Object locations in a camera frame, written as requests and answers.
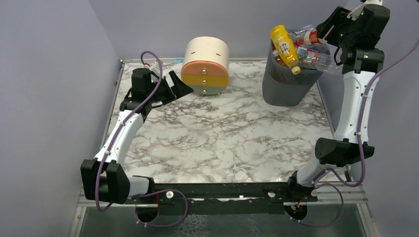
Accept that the yellow juice bottle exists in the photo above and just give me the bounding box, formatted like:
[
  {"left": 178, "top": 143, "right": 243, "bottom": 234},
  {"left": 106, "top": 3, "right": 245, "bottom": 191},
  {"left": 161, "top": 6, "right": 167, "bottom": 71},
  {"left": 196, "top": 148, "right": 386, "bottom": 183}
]
[{"left": 270, "top": 25, "right": 301, "bottom": 75}]

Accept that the orange drink bottle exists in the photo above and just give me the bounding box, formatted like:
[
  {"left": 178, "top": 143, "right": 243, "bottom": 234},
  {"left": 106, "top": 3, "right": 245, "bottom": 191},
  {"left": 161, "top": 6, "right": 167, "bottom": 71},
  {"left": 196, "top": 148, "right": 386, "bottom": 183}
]
[{"left": 272, "top": 49, "right": 288, "bottom": 68}]

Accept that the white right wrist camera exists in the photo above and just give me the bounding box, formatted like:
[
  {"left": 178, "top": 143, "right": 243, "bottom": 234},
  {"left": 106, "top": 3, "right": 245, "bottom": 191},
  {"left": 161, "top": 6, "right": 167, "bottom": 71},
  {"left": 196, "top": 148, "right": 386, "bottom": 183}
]
[{"left": 347, "top": 0, "right": 383, "bottom": 20}]

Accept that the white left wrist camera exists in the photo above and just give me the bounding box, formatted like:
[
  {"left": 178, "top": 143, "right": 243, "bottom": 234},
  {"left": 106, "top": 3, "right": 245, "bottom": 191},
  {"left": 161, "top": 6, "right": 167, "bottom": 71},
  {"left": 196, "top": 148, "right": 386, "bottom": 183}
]
[{"left": 143, "top": 61, "right": 162, "bottom": 82}]

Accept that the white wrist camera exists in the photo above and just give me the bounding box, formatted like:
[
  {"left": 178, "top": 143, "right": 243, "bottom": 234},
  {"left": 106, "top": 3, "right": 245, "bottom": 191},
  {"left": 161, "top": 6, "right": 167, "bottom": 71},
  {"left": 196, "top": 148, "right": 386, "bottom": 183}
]
[
  {"left": 347, "top": 0, "right": 383, "bottom": 20},
  {"left": 143, "top": 61, "right": 162, "bottom": 82}
]

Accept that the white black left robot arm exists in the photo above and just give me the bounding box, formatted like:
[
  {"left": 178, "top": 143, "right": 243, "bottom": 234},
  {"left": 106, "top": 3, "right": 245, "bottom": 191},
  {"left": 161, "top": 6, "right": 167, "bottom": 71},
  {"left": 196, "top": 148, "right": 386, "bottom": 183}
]
[{"left": 81, "top": 68, "right": 194, "bottom": 204}]

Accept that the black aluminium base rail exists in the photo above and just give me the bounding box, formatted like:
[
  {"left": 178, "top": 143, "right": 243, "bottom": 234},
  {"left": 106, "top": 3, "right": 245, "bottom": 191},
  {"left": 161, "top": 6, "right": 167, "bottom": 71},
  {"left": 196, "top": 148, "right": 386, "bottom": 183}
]
[{"left": 77, "top": 176, "right": 369, "bottom": 217}]

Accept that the clear bottle white blue cap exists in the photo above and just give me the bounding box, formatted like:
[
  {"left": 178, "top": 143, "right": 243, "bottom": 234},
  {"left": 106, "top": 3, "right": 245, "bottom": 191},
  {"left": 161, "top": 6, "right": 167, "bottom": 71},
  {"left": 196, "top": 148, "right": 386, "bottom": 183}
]
[{"left": 316, "top": 53, "right": 342, "bottom": 75}]

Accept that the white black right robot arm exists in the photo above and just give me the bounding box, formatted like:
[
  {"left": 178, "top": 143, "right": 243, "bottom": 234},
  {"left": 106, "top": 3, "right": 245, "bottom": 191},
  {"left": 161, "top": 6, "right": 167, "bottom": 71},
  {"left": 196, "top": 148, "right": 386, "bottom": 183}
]
[{"left": 288, "top": 0, "right": 390, "bottom": 188}]

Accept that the red cap bottle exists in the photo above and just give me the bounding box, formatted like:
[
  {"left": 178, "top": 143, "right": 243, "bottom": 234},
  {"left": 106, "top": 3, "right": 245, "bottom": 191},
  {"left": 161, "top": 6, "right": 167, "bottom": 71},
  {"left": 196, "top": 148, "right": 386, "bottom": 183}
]
[
  {"left": 296, "top": 46, "right": 321, "bottom": 69},
  {"left": 294, "top": 28, "right": 327, "bottom": 47}
]

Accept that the clear bottle blue label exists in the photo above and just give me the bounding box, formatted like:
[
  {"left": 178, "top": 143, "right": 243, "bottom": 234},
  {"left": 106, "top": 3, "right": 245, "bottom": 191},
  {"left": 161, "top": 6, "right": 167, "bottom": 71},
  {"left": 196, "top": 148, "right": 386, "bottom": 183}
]
[{"left": 287, "top": 25, "right": 316, "bottom": 39}]

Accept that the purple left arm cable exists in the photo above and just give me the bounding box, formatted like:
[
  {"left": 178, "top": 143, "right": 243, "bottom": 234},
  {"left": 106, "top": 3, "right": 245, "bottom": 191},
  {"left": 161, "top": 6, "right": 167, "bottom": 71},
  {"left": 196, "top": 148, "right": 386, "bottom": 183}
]
[{"left": 95, "top": 50, "right": 189, "bottom": 228}]

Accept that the cream pastel drawer cabinet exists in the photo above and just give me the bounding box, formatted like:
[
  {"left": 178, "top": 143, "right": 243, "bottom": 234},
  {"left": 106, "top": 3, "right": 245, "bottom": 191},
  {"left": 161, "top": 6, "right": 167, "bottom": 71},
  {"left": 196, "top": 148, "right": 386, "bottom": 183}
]
[{"left": 180, "top": 36, "right": 230, "bottom": 95}]

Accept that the grey mesh waste bin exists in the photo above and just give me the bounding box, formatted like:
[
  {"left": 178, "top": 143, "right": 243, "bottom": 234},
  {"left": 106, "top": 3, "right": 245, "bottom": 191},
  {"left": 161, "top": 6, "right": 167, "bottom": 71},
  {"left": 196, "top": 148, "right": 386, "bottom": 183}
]
[{"left": 262, "top": 43, "right": 323, "bottom": 107}]

